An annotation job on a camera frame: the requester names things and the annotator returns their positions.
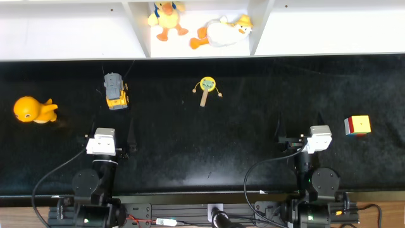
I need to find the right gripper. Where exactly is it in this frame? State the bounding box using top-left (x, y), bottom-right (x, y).
top-left (274, 111), bottom-right (326, 151)

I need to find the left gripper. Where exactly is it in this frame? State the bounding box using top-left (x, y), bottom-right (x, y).
top-left (89, 115), bottom-right (137, 159)

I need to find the grey and yellow toy truck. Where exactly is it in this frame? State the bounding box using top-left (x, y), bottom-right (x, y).
top-left (103, 72), bottom-right (130, 111)

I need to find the yellow rubber duck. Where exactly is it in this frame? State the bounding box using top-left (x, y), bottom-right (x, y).
top-left (13, 96), bottom-right (59, 124)

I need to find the many-coloured puzzle cube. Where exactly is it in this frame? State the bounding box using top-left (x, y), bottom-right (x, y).
top-left (344, 115), bottom-right (372, 137)

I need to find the yellow rattle drum toy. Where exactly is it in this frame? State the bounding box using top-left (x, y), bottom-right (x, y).
top-left (192, 76), bottom-right (223, 108)

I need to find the white shelf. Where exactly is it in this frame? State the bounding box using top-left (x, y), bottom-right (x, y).
top-left (0, 0), bottom-right (405, 61)

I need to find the white plush duck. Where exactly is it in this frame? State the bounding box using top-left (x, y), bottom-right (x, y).
top-left (189, 14), bottom-right (254, 50)

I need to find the yellow plush duck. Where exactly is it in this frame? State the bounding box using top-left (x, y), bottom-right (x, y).
top-left (147, 1), bottom-right (189, 42)

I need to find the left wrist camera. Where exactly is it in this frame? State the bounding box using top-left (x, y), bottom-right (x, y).
top-left (85, 127), bottom-right (116, 156)

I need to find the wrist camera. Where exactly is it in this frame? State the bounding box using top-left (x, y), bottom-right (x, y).
top-left (305, 125), bottom-right (333, 155)
top-left (85, 127), bottom-right (116, 156)

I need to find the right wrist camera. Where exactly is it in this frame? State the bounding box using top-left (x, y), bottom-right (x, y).
top-left (305, 125), bottom-right (333, 155)

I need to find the mounting rail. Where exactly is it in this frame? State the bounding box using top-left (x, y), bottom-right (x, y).
top-left (47, 201), bottom-right (383, 228)

